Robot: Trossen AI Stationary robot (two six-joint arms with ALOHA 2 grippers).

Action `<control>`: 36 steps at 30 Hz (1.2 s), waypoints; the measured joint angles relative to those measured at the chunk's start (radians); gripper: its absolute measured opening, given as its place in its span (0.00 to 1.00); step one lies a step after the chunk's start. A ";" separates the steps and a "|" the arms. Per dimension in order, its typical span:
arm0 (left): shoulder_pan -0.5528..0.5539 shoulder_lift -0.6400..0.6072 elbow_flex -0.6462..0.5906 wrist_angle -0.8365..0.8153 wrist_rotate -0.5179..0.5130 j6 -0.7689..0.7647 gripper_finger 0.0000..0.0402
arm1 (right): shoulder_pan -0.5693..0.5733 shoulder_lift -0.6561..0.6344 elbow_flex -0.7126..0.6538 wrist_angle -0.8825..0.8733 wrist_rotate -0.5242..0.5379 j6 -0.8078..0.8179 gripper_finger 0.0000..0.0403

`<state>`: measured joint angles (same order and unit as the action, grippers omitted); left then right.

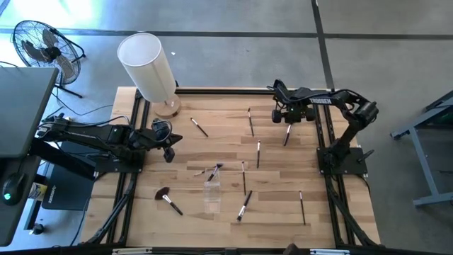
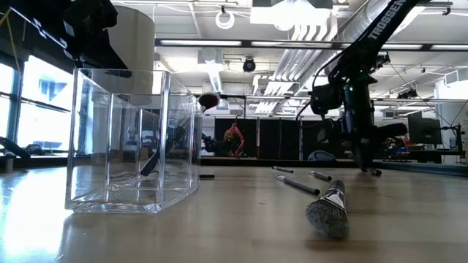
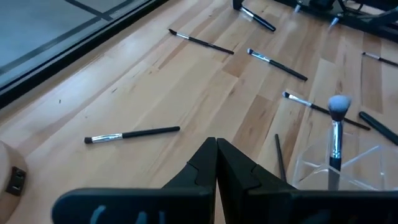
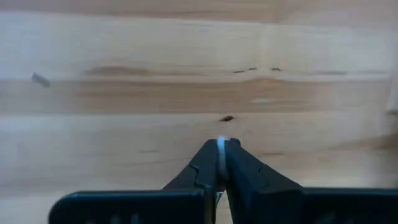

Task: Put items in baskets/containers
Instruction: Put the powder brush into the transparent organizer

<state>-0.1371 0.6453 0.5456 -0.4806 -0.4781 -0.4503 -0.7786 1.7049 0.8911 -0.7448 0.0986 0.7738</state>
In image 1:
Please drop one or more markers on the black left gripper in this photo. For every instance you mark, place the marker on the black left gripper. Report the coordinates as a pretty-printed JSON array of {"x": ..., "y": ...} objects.
[{"x": 152, "y": 141}]

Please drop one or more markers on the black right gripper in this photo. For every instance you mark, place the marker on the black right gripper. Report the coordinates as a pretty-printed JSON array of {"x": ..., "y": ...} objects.
[{"x": 301, "y": 113}]

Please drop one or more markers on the black makeup brush silver ferrule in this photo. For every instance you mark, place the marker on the black makeup brush silver ferrule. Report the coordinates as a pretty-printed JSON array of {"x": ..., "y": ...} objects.
[{"x": 287, "y": 135}]

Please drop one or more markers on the short silver makeup brush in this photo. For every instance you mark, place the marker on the short silver makeup brush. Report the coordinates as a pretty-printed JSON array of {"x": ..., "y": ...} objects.
[{"x": 199, "y": 173}]

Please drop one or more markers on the dark-bristle makeup brush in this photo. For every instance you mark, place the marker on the dark-bristle makeup brush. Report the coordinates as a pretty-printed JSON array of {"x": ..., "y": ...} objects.
[{"x": 214, "y": 172}]

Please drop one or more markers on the large fan powder brush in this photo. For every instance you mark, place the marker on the large fan powder brush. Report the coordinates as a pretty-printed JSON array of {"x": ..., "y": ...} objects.
[{"x": 163, "y": 194}]

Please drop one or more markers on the long thin black makeup brush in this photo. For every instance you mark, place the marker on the long thin black makeup brush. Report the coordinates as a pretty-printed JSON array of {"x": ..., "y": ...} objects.
[
  {"x": 302, "y": 208},
  {"x": 243, "y": 178}
]

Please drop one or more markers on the grey powder brush silver ferrule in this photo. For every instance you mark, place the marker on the grey powder brush silver ferrule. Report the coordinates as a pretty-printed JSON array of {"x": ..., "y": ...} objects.
[{"x": 244, "y": 206}]

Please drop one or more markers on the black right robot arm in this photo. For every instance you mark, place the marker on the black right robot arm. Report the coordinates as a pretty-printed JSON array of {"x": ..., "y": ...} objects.
[{"x": 348, "y": 134}]

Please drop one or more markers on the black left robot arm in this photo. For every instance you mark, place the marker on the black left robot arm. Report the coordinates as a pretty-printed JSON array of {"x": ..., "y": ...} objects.
[{"x": 88, "y": 134}]

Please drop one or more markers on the clear acrylic container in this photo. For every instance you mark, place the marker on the clear acrylic container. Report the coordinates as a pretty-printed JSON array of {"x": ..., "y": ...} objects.
[{"x": 212, "y": 205}]

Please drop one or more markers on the white shade wooden lamp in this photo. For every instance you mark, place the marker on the white shade wooden lamp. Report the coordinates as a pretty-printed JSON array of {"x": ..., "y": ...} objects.
[{"x": 147, "y": 67}]

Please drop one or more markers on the black equipment case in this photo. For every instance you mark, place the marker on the black equipment case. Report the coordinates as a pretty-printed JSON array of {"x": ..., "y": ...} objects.
[{"x": 67, "y": 191}]

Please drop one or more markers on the silver aluminium extrusion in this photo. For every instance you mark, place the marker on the silver aluminium extrusion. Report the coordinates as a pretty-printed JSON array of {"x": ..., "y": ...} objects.
[
  {"x": 329, "y": 251},
  {"x": 132, "y": 251}
]

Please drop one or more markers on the grey-blue metal workbench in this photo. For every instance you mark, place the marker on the grey-blue metal workbench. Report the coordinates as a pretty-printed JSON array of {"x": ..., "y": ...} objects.
[{"x": 423, "y": 166}]

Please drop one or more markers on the yellow labelled box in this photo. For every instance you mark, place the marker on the yellow labelled box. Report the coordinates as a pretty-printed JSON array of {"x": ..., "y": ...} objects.
[{"x": 37, "y": 191}]

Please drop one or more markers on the black floor fan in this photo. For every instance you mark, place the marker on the black floor fan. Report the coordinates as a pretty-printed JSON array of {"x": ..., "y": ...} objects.
[{"x": 46, "y": 49}]

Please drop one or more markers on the black round knob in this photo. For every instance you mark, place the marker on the black round knob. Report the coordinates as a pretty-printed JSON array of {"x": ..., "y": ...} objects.
[{"x": 37, "y": 229}]

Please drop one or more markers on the black computer mouse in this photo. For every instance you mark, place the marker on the black computer mouse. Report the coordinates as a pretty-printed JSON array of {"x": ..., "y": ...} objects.
[{"x": 12, "y": 187}]

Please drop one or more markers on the black aluminium frame rail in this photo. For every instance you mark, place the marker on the black aluminium frame rail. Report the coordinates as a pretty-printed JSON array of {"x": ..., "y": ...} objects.
[
  {"x": 219, "y": 91},
  {"x": 177, "y": 251},
  {"x": 135, "y": 106},
  {"x": 320, "y": 134}
]

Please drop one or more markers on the black curved bracket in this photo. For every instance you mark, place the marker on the black curved bracket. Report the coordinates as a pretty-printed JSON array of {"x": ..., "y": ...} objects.
[{"x": 176, "y": 84}]

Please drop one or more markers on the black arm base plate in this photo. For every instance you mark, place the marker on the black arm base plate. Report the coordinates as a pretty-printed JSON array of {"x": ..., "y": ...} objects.
[
  {"x": 113, "y": 166},
  {"x": 354, "y": 166}
]

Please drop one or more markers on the black diagonal frame strut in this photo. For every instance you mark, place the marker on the black diagonal frame strut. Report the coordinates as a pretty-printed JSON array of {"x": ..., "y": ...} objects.
[
  {"x": 117, "y": 209},
  {"x": 357, "y": 223},
  {"x": 339, "y": 212}
]

